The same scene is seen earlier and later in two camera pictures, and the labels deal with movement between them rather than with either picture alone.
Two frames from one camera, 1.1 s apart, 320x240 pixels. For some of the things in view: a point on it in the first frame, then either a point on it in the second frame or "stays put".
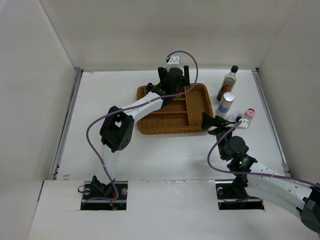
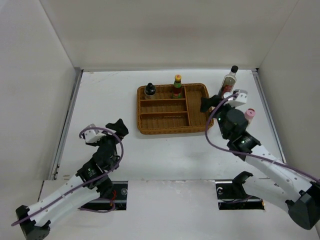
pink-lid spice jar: [250, 112] stays put
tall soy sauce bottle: [228, 83] stays put
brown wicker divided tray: [183, 114] stays put
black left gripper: [163, 72] to [119, 127]
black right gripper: [208, 121] to [207, 103]
